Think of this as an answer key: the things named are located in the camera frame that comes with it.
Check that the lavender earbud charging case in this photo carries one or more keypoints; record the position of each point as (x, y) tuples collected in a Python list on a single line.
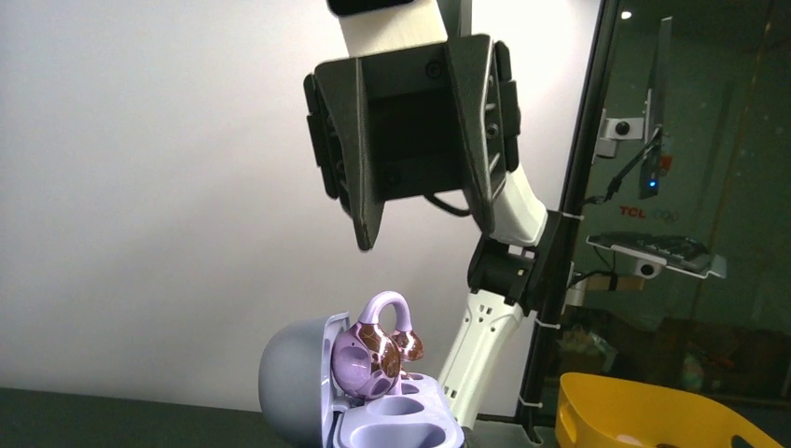
[(303, 404)]

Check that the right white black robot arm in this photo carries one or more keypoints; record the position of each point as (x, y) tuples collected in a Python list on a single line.
[(501, 276)]

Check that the yellow plastic bin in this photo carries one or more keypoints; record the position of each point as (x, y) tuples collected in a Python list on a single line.
[(599, 411)]

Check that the black vertical frame post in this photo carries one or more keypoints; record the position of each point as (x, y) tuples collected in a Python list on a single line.
[(567, 217)]

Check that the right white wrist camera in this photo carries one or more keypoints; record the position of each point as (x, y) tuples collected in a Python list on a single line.
[(373, 27)]

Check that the background monitor on arm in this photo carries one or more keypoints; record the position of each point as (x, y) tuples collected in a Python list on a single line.
[(648, 128)]

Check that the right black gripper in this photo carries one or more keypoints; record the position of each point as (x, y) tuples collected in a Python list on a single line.
[(415, 122)]

